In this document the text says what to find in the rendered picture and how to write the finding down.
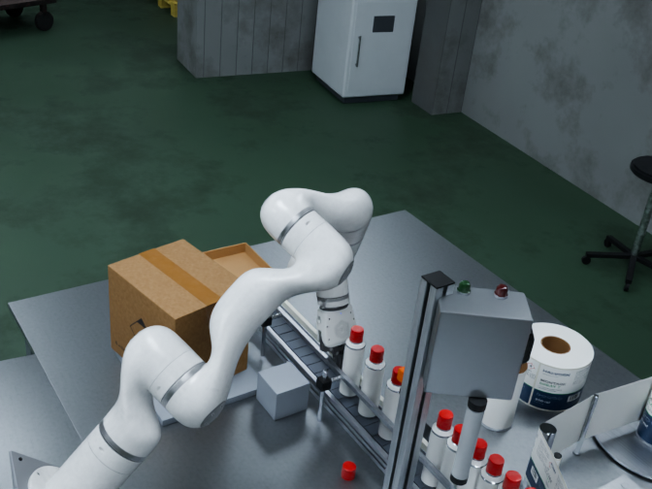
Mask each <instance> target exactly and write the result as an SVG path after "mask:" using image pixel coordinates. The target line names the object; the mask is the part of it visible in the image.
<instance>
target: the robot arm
mask: <svg viewBox="0 0 652 489"><path fill-rule="evenodd" d="M373 211H374V206H373V202H372V199H371V197H370V196H369V194H368V193H367V192H366V191H364V190H362V189H360V188H348V189H346V190H343V191H341V192H338V193H322V192H318V191H314V190H309V189H305V188H287V189H282V190H280V191H277V192H275V193H273V194H271V195H270V196H269V197H268V198H267V199H266V200H265V201H264V203H263V205H262V207H261V212H260V217H261V222H262V224H263V226H264V228H265V230H266V231H267V232H268V233H269V234H270V236H271V237H272V238H273V239H274V240H275V241H276V242H278V243H279V244H280V245H281V246H282V247H283V248H284V249H285V250H286V251H287V252H288V253H289V254H290V255H291V258H290V260H289V262H288V266H287V268H286V269H271V268H257V269H252V270H249V271H247V272H245V273H244V274H242V275H241V276H240V277H239V278H238V279H237V280H236V281H235V282H234V283H233V284H232V285H231V286H230V287H229V288H228V290H227V291H226V292H225V293H224V294H223V295H222V297H221V298H220V299H219V301H218V302H217V303H216V305H215V307H214V309H213V311H212V315H211V320H210V334H211V341H212V354H211V358H210V360H209V362H208V363H205V362H204V361H203V360H202V359H201V358H200V357H199V356H198V355H197V354H196V353H195V352H194V351H193V349H192V348H191V347H190V346H189V345H188V344H187V343H186V342H185V341H184V340H183V339H182V338H181V337H179V336H178V335H177V334H176V333H175V332H174V331H172V330H171V329H169V328H167V327H164V326H150V327H147V328H145V329H144V330H142V331H140V332H138V334H137V335H136V336H134V338H133V339H131V340H130V342H129V344H127V346H126V348H125V351H124V354H123V358H122V363H121V374H120V389H119V396H118V399H117V401H116V403H115V404H114V406H113V408H112V409H111V410H110V411H109V413H108V414H107V415H106V416H105V417H104V418H103V420H102V421H101V422H100V423H99V424H98V425H97V426H96V428H95V429H94V430H93V431H92V432H91V433H90V434H89V436H88V437H87V438H86V439H85V440H84V441H83V442H82V443H81V445H80V446H79V447H78V448H77V449H76V450H75V452H74V453H73V454H72V455H71V456H70V457H69V458H68V459H67V461H66V462H65V463H64V464H63V465H62V466H61V467H60V468H58V467H53V466H44V467H40V468H39V469H37V470H36V471H34V472H33V473H32V474H31V476H30V478H29V480H28V489H118V488H119V487H120V486H121V485H122V484H123V483H124V482H125V481H126V479H127V478H128V477H129V476H130V475H131V474H132V473H133V472H134V470H135V469H137V468H138V467H139V466H140V465H141V464H142V463H143V461H144V460H145V458H146V457H147V456H148V455H149V454H150V452H151V451H152V450H153V449H154V448H155V446H156V445H157V444H158V443H159V442H160V439H161V428H160V424H159V421H158V418H157V414H156V411H155V407H154V403H153V397H154V398H155V399H156V400H157V401H158V402H159V403H160V404H161V405H162V406H163V407H164V408H165V409H166V410H168V411H169V412H170V413H171V414H172V416H173V417H174V418H175V419H176V420H177V421H178V422H179V423H180V424H182V425H184V426H186V427H189V428H202V427H205V426H208V425H210V423H211V422H213V421H214V420H215V418H216V417H217V416H218V415H219V414H220V413H221V411H222V410H223V409H224V405H225V403H226V401H227V398H228V395H229V392H230V388H231V384H232V381H233V377H234V373H235V370H236V367H237V364H238V361H239V359H240V357H241V355H242V353H243V351H244V349H245V346H246V345H247V343H248V341H249V340H250V339H251V337H252V336H253V335H254V333H255V332H256V331H257V330H258V328H259V327H260V326H261V325H262V324H263V323H264V322H265V321H266V320H267V319H268V317H269V316H270V315H271V314H272V313H273V312H274V311H275V310H276V309H277V308H278V307H279V306H280V305H281V304H282V303H283V302H285V301H286V300H288V299H289V298H291V297H294V296H297V295H300V294H306V293H311V292H316V298H317V304H319V305H320V306H319V309H318V310H317V320H316V327H317V339H318V342H319V343H320V347H319V350H321V351H329V352H331V353H332V354H333V362H334V363H335V364H336V365H337V366H338V367H339V368H340V369H342V361H343V355H344V347H345V341H346V340H347V339H348V338H349V337H350V331H351V327H352V326H354V325H356V321H355V316H354V312H353V308H352V305H351V304H350V303H349V291H348V281H347V277H348V276H349V274H350V273H351V271H352V268H353V263H354V256H355V255H356V253H357V251H358V248H359V246H360V244H361V243H362V240H363V238H364V236H365V234H366V231H367V229H368V226H369V224H370V221H371V219H372V216H373ZM152 395H153V397H152Z"/></svg>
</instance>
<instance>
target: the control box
mask: <svg viewBox="0 0 652 489"><path fill-rule="evenodd" d="M457 287H458V286H454V290H453V294H449V295H446V296H445V295H444V294H443V293H442V296H441V297H440V298H439V299H438V303H437V308H436V313H435V318H434V323H433V328H432V333H431V338H430V342H429V347H428V352H427V357H426V362H425V367H424V372H423V376H422V377H423V386H424V391H425V392H428V393H438V394H448V395H458V396H468V397H478V398H488V399H498V400H509V401H510V400H511V399H512V396H513V393H514V389H515V385H516V382H517V378H518V375H519V372H520V368H521V364H522V361H523V357H524V353H525V350H526V346H527V342H528V339H529V336H530V332H531V329H532V325H533V318H532V315H531V312H530V309H529V306H528V302H527V299H526V296H525V294H524V293H523V292H513V291H507V294H508V296H507V298H506V299H504V300H501V299H498V298H496V297H495V296H494V291H495V290H493V289H483V288H473V287H471V294H470V295H468V296H463V295H460V294H458V293H457Z"/></svg>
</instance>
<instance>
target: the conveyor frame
mask: <svg viewBox="0 0 652 489"><path fill-rule="evenodd" d="M266 343H267V344H268V345H269V346H270V347H271V348H272V349H273V351H274V352H275V353H276V354H277V355H278V356H279V357H280V358H281V360H282V361H283V362H284V363H287V362H291V363H292V364H293V365H294V366H295V367H296V368H297V370H298V371H299V372H300V373H301V374H302V375H303V376H304V377H305V378H306V379H307V381H308V382H309V383H310V392H311V393H312V394H313V395H314V396H315V398H316V399H317V400H318V401H319V398H320V390H319V389H318V388H317V387H316V379H317V377H316V376H315V375H314V374H313V373H312V372H311V371H310V369H309V368H308V367H307V366H306V365H305V364H304V363H303V362H302V361H301V360H300V359H299V358H298V357H297V355H296V354H295V353H294V352H293V351H292V350H291V349H290V348H289V347H288V346H287V345H286V344H285V342H284V341H283V340H282V339H281V338H280V337H279V336H278V335H277V334H276V333H275V332H274V331H273V329H272V328H271V327H270V326H267V333H266ZM323 406H324V407H325V408H326V409H327V410H328V411H329V412H330V413H331V414H332V415H333V417H334V418H335V419H336V420H337V421H338V422H339V423H340V424H341V425H342V427H343V428H344V429H345V430H346V431H347V432H348V433H349V435H350V436H351V437H352V438H353V439H354V440H355V441H356V442H357V443H358V445H359V446H360V447H361V448H362V449H363V450H364V451H365V452H366V453H367V455H368V456H369V457H370V458H371V459H372V460H373V461H374V462H375V464H376V465H377V466H378V467H379V468H380V469H381V470H382V471H383V472H385V468H386V466H387V461H388V460H387V459H388V454H387V453H386V452H385V451H384V450H383V449H382V447H381V446H380V445H379V444H378V443H377V442H376V441H375V440H374V439H373V438H372V437H371V436H370V434H369V433H368V432H367V431H366V430H365V429H364V428H363V427H362V426H361V425H360V424H359V423H358V421H357V420H356V419H355V418H354V417H353V416H352V415H351V414H350V413H349V412H348V411H347V410H346V409H345V407H344V406H343V405H342V404H341V403H340V402H339V401H338V400H337V399H336V398H335V397H334V395H333V394H332V393H331V392H330V391H329V390H327V391H325V397H324V405H323Z"/></svg>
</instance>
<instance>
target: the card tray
mask: <svg viewBox="0 0 652 489"><path fill-rule="evenodd" d="M203 253H205V254H206V255H207V256H209V257H210V258H211V259H212V260H214V261H215V262H216V263H218V264H219V265H221V266H222V267H224V268H225V269H226V270H228V271H229V272H231V273H232V274H234V275H235V276H236V277H240V276H241V275H242V274H244V273H245V272H247V271H249V270H252V269H257V268H271V269H272V267H271V266H270V265H269V264H268V263H267V262H266V261H265V260H264V259H263V258H262V257H261V256H260V255H258V254H257V253H256V252H255V251H254V250H253V249H252V248H251V247H250V246H249V245H248V244H247V243H242V244H234V245H230V246H225V247H222V248H218V249H213V250H209V251H205V252H203Z"/></svg>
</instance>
